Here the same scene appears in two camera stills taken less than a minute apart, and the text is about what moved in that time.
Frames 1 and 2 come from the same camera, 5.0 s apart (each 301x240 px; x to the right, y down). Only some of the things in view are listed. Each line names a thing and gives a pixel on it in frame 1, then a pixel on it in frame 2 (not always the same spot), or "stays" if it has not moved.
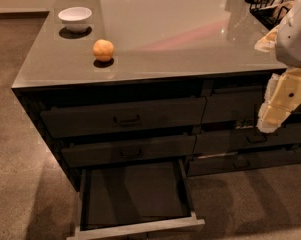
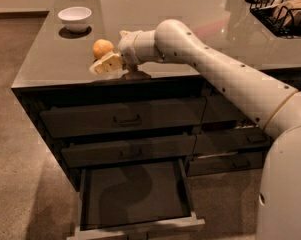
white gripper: (294, 42) -> (127, 48)
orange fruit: (103, 50) stays
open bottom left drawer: (133, 199) stays
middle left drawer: (115, 151) stays
